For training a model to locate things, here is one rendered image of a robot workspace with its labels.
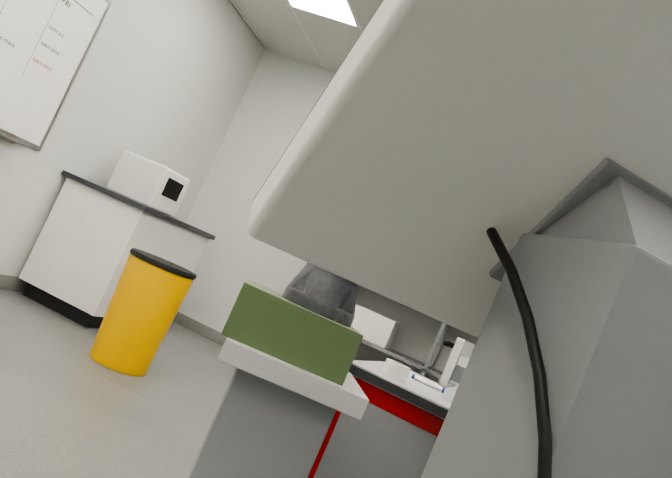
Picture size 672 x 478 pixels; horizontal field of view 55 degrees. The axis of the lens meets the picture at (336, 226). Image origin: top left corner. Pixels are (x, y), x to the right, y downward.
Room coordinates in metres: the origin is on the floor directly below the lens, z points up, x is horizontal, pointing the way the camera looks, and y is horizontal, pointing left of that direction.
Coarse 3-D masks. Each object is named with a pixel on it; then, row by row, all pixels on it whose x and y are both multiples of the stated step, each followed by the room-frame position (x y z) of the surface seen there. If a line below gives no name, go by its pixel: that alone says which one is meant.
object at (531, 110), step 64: (384, 0) 0.41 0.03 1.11; (448, 0) 0.37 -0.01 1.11; (512, 0) 0.37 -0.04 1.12; (576, 0) 0.37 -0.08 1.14; (640, 0) 0.37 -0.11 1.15; (384, 64) 0.40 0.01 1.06; (448, 64) 0.40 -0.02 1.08; (512, 64) 0.40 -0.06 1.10; (576, 64) 0.40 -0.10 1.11; (640, 64) 0.40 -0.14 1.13; (320, 128) 0.44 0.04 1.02; (384, 128) 0.44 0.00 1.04; (448, 128) 0.43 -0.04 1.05; (512, 128) 0.43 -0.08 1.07; (576, 128) 0.43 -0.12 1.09; (640, 128) 0.43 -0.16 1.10; (320, 192) 0.48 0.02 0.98; (384, 192) 0.47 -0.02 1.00; (448, 192) 0.47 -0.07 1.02; (512, 192) 0.47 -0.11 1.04; (576, 192) 0.46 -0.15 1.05; (640, 192) 0.45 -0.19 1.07; (320, 256) 0.52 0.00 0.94; (384, 256) 0.52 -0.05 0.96; (448, 256) 0.51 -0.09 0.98; (448, 320) 0.56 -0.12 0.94
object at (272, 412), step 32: (224, 352) 1.17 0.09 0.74; (256, 352) 1.17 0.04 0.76; (256, 384) 1.21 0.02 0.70; (288, 384) 1.18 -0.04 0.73; (320, 384) 1.18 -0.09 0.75; (352, 384) 1.29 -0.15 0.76; (224, 416) 1.21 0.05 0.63; (256, 416) 1.22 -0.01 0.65; (288, 416) 1.22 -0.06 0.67; (320, 416) 1.22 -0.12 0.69; (352, 416) 1.19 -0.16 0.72; (224, 448) 1.21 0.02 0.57; (256, 448) 1.22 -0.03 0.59; (288, 448) 1.22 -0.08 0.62
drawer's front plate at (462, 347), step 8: (456, 344) 1.39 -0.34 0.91; (464, 344) 1.40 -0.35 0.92; (472, 344) 1.58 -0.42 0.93; (456, 352) 1.38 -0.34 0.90; (464, 352) 1.47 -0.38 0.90; (448, 360) 1.39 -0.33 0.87; (456, 360) 1.38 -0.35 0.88; (448, 368) 1.38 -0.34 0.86; (448, 376) 1.38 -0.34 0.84; (440, 384) 1.39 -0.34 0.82; (448, 384) 1.41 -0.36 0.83
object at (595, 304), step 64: (512, 256) 0.49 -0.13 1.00; (576, 256) 0.43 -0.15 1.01; (640, 256) 0.39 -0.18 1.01; (512, 320) 0.46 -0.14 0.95; (576, 320) 0.41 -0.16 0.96; (640, 320) 0.39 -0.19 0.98; (512, 384) 0.44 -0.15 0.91; (576, 384) 0.39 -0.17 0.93; (640, 384) 0.40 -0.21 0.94; (448, 448) 0.48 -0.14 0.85; (512, 448) 0.42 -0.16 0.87; (576, 448) 0.39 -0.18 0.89; (640, 448) 0.40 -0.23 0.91
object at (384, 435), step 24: (360, 384) 1.70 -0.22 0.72; (384, 384) 1.67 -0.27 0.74; (408, 384) 1.76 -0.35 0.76; (384, 408) 1.67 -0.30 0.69; (408, 408) 1.65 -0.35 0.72; (432, 408) 1.62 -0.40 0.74; (336, 432) 1.70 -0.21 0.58; (360, 432) 1.68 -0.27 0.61; (384, 432) 1.66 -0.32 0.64; (408, 432) 1.65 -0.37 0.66; (432, 432) 1.63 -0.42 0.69; (336, 456) 1.69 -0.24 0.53; (360, 456) 1.67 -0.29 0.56; (384, 456) 1.66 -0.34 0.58; (408, 456) 1.64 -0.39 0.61
